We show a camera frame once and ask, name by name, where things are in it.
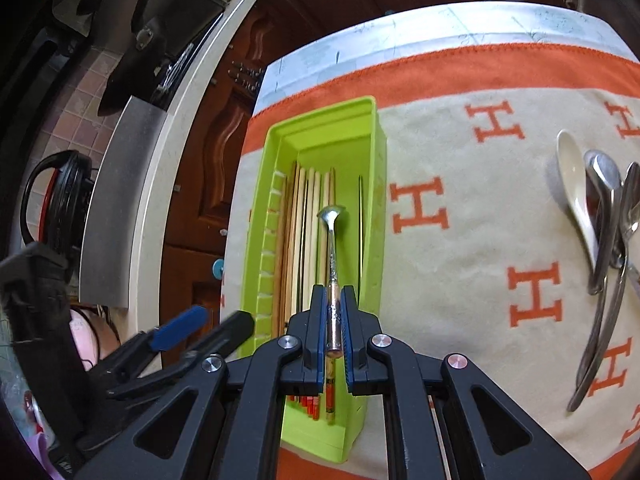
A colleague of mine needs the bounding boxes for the pink appliance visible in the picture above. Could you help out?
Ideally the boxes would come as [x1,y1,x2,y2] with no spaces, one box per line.
[67,305,123,373]

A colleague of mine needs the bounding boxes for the purple cloth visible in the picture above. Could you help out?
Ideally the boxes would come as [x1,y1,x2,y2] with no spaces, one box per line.
[22,430,68,480]

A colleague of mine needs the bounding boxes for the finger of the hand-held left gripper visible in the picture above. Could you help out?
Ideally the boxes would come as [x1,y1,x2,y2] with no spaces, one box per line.
[97,306,210,386]
[105,311,256,401]

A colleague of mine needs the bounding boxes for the pile of wooden chopsticks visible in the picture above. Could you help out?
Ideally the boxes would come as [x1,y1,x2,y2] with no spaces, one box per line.
[270,160,337,426]

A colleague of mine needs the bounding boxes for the white kitchen countertop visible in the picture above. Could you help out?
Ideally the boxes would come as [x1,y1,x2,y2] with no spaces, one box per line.
[132,0,273,376]

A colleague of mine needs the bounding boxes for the small spoon copper handle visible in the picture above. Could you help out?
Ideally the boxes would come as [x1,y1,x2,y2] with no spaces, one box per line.
[316,204,348,361]

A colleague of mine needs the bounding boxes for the orange beige printed blanket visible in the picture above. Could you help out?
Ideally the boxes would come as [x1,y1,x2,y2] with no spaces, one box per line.
[220,42,640,480]

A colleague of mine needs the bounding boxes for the wooden handle spoon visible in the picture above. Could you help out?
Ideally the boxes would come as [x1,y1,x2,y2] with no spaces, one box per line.
[620,240,640,283]

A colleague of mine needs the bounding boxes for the pale blue table cover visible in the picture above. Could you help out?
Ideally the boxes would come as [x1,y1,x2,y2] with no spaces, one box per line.
[250,2,640,116]

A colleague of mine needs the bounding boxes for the large steel spoon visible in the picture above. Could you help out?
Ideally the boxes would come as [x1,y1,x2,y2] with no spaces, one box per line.
[566,161,640,412]

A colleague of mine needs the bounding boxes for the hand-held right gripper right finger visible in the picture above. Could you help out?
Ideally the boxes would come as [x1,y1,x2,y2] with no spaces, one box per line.
[340,285,591,480]

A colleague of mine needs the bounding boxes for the green plastic utensil tray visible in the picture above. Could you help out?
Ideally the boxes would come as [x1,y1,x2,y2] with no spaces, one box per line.
[236,96,388,463]

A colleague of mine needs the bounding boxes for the steel soup spoon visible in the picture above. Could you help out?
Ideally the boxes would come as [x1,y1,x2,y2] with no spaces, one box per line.
[584,149,625,296]

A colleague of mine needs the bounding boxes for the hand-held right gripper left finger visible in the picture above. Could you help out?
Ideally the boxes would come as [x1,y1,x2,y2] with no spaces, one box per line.
[75,284,328,480]

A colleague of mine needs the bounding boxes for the dark wooden cabinets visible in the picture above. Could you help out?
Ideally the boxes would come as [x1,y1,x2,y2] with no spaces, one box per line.
[160,0,571,366]

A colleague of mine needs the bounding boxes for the white ceramic spoon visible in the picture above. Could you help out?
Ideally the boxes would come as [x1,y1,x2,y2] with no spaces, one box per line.
[556,129,601,273]

